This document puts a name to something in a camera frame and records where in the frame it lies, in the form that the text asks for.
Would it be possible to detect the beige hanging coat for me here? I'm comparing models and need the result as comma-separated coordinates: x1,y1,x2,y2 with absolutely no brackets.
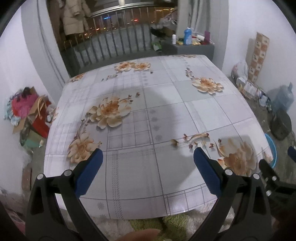
62,0,91,36

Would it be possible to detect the blue detergent bottle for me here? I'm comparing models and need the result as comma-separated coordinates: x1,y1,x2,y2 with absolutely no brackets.
183,27,192,45

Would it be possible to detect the teal gold gift bag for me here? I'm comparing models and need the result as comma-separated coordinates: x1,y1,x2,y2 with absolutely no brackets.
20,125,44,149

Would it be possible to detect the patterned tall carton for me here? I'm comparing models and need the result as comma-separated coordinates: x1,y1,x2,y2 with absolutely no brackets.
248,32,269,83

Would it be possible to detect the grey left curtain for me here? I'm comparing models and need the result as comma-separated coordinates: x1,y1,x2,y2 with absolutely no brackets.
36,0,70,86

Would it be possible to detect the metal balcony railing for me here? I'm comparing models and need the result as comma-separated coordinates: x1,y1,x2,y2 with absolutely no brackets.
49,2,179,70

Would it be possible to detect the purple cup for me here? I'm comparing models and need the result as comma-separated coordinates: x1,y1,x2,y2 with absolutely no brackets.
204,31,210,44

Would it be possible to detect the person's left hand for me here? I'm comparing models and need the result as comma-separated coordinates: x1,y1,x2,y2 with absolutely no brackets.
116,228,161,241

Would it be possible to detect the black electric heater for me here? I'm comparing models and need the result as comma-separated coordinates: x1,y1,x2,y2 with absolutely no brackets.
270,108,292,141

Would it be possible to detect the white plastic bag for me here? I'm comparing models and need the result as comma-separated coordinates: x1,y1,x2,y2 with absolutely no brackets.
231,60,248,81

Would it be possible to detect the green fuzzy blanket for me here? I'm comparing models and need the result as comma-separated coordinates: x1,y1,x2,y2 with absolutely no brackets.
129,214,188,240

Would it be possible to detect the pink clothing bundle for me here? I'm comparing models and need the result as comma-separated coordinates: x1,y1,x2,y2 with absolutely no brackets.
11,93,38,118

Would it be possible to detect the blue water jug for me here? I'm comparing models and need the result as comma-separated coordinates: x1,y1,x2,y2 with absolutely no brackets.
271,83,295,114

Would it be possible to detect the blue plastic basin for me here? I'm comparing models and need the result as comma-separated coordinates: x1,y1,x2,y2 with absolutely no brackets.
265,133,278,168

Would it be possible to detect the brown cardboard box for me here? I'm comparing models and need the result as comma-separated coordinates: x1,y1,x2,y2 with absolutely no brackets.
11,87,48,133

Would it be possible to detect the white spray bottle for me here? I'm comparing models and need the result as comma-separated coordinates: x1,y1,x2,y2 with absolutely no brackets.
171,34,177,45

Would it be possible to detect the grey curtain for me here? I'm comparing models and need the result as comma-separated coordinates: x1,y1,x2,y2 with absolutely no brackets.
176,0,212,37
36,0,70,86

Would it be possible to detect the grey right curtain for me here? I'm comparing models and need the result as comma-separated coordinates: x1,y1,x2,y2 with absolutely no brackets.
176,0,212,37

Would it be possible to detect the grey cabinet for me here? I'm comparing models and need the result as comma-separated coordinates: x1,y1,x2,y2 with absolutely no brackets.
161,40,215,60

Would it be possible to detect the red brick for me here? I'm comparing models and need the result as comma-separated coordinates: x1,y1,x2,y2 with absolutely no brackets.
22,166,32,191

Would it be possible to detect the red gift bag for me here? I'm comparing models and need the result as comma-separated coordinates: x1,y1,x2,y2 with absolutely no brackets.
28,96,50,138

